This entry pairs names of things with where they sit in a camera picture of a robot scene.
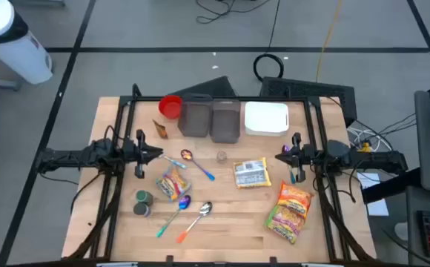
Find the black-lid spice jar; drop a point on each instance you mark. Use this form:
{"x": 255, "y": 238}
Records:
{"x": 141, "y": 210}

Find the orange ramen packet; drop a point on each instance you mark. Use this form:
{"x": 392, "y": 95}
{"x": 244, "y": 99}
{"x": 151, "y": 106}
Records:
{"x": 296, "y": 198}

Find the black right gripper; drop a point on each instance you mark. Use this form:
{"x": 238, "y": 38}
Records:
{"x": 301, "y": 175}

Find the black wedge-shaped object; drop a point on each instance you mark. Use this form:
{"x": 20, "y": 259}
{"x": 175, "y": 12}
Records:
{"x": 211, "y": 89}

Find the brown snack pouch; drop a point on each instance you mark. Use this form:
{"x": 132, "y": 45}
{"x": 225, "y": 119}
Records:
{"x": 161, "y": 130}

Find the dark grey translucent bin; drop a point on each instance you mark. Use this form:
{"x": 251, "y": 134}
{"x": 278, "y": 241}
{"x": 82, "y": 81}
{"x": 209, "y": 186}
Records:
{"x": 194, "y": 118}
{"x": 225, "y": 122}

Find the red plastic cup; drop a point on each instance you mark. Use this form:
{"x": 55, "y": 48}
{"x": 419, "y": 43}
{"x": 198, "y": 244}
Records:
{"x": 170, "y": 107}

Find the green-lid spice jar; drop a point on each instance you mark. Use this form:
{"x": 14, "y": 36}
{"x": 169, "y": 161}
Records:
{"x": 144, "y": 197}

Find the yellow ramen packet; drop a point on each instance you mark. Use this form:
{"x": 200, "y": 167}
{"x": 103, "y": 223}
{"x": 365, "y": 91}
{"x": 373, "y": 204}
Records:
{"x": 252, "y": 173}

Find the grey keyboard desk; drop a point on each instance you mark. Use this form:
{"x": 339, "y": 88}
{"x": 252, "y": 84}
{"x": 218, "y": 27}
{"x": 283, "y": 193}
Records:
{"x": 412, "y": 207}

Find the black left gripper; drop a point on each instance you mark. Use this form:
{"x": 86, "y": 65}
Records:
{"x": 139, "y": 171}

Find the white paper sheet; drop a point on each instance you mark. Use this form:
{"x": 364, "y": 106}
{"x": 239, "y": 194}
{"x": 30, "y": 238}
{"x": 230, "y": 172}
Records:
{"x": 378, "y": 207}

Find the small glass jar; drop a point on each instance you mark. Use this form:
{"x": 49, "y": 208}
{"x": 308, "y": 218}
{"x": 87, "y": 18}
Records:
{"x": 221, "y": 157}

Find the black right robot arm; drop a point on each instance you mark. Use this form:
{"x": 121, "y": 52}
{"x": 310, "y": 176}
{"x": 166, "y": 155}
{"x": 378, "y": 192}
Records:
{"x": 370, "y": 159}

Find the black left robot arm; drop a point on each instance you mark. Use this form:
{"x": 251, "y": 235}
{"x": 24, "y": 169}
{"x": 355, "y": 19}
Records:
{"x": 70, "y": 157}

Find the black desk beam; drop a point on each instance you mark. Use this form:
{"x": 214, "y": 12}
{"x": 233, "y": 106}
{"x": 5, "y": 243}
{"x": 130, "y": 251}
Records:
{"x": 389, "y": 187}

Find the green ramen packet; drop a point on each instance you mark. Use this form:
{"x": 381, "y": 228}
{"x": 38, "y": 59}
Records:
{"x": 283, "y": 224}

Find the white computer mouse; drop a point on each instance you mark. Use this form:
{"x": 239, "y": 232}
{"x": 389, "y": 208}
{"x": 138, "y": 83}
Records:
{"x": 402, "y": 230}

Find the blue-edged ramen packet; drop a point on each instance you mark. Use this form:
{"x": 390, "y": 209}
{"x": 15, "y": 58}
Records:
{"x": 173, "y": 183}

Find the white trash can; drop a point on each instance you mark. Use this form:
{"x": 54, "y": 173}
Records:
{"x": 15, "y": 48}

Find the white plastic bin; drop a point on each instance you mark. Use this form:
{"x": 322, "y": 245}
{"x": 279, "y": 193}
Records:
{"x": 266, "y": 118}

